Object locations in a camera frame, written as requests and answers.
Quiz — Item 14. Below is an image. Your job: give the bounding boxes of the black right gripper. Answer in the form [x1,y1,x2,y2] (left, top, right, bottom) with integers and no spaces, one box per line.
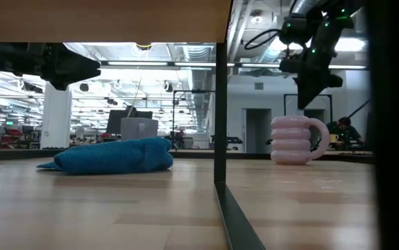
[279,13,355,110]

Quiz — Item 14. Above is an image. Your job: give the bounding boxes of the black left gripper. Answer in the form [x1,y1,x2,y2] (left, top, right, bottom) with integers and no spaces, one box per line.
[0,42,102,92]

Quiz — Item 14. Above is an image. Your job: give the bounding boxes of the pink ribbed mug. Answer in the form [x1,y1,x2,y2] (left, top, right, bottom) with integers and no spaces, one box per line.
[270,115,331,166]

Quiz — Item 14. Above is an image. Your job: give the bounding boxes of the wooden shelf board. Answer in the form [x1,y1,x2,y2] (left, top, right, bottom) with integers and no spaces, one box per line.
[0,0,233,43]

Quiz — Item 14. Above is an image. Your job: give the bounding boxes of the white pillar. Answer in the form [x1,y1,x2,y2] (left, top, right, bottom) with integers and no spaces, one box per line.
[40,83,73,149]

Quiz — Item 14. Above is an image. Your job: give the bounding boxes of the person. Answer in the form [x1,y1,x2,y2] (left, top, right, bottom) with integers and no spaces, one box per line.
[325,117,365,147]

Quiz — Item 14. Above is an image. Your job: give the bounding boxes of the dark background monitor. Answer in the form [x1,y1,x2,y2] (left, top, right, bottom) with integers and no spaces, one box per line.
[105,107,153,136]

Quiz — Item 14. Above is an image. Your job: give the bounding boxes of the red storage bins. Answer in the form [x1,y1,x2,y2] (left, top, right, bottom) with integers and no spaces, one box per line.
[0,127,24,149]

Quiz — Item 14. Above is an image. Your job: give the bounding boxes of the blue terry cloth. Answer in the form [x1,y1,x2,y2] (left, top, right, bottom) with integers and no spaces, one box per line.
[36,137,174,175]

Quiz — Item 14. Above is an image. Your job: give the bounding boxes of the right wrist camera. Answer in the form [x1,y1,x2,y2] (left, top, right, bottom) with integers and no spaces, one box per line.
[278,13,313,46]

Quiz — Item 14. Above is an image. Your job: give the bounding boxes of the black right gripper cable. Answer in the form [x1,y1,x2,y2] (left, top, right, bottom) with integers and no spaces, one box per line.
[244,28,283,50]

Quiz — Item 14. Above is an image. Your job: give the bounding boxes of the black shelf frame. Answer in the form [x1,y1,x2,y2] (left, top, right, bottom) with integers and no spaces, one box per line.
[213,41,266,250]

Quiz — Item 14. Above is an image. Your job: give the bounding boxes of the black table frame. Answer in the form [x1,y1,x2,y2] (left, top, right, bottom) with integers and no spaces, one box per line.
[0,147,375,165]

